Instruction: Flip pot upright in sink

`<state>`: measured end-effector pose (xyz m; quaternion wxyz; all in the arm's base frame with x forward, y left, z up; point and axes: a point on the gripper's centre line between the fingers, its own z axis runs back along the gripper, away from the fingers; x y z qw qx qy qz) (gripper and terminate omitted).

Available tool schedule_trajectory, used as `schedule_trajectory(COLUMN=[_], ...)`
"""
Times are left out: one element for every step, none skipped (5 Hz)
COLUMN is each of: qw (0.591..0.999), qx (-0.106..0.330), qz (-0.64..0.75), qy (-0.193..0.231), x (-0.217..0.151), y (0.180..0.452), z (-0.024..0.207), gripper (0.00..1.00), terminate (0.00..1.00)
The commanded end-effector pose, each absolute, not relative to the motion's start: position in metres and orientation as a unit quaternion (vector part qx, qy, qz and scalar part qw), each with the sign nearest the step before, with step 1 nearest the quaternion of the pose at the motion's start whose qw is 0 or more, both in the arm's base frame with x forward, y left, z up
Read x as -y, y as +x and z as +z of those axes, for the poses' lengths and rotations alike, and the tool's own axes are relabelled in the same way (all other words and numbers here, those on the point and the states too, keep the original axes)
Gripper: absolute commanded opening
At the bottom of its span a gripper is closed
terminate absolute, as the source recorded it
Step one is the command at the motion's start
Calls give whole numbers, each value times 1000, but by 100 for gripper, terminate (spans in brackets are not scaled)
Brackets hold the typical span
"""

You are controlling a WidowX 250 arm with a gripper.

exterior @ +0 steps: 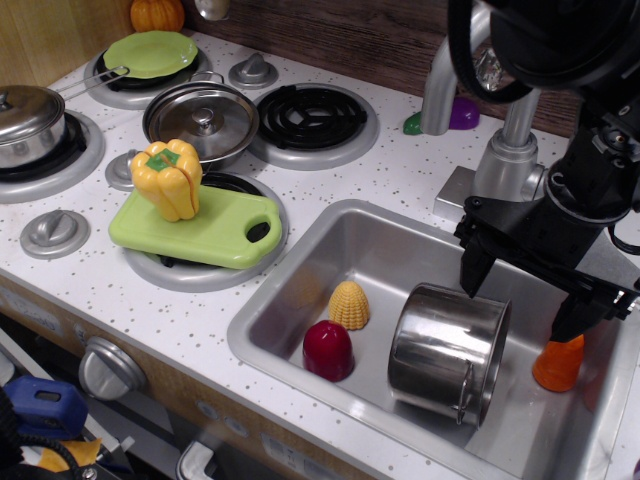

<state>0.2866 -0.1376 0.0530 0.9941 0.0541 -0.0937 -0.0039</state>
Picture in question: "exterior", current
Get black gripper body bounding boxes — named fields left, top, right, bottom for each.
left=455, top=127, right=639, bottom=319

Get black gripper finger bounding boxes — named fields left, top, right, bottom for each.
left=549, top=294, right=609, bottom=343
left=460, top=238, right=496, bottom=298

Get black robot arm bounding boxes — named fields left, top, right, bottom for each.
left=448, top=1, right=639, bottom=343

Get stainless steel pot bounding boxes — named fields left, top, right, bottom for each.
left=387, top=283, right=512, bottom=429

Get stainless steel sink basin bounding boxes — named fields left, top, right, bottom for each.
left=228, top=200, right=639, bottom=479

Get steel pot with lid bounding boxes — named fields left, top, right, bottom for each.
left=142, top=72, right=260, bottom=170

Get orange toy carrot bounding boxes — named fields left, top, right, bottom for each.
left=532, top=335, right=585, bottom=393

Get silver toy faucet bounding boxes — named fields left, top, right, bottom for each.
left=420, top=39, right=545, bottom=222

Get yellow toy corn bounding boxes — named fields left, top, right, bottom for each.
left=328, top=281, right=370, bottom=330

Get purple toy eggplant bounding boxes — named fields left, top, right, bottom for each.
left=402, top=96, right=482, bottom=136

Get dark red toy fruit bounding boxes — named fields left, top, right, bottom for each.
left=303, top=320, right=355, bottom=382

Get black coil burner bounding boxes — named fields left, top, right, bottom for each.
left=249, top=83, right=380, bottom=171

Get green plastic cutting board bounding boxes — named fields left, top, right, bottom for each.
left=109, top=186, right=282, bottom=270

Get silver stove knob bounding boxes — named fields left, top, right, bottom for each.
left=19, top=209, right=91, bottom=260
left=228, top=53, right=279, bottom=90
left=105, top=149, right=138, bottom=192

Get silver burner under board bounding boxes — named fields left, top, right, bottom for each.
left=124, top=172, right=289, bottom=293

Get yellow toy bell pepper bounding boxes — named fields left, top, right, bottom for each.
left=130, top=139, right=203, bottom=222

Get silver front oven knob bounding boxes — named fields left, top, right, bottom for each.
left=78, top=336, right=146, bottom=401

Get green plastic plate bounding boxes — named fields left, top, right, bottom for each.
left=102, top=30, right=198, bottom=80

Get silver burner under saucepan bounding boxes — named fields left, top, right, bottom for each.
left=1, top=111, right=105, bottom=204

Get silver burner under plate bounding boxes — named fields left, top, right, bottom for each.
left=83, top=46, right=211, bottom=110

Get orange toy pumpkin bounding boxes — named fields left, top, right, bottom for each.
left=130, top=0, right=185, bottom=32

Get steel saucepan with lid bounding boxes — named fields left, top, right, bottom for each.
left=1, top=65, right=130, bottom=169

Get black cable loop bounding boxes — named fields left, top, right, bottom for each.
left=446, top=0, right=534, bottom=104

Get silver oven door handle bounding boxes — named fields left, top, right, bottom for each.
left=176, top=441, right=218, bottom=480

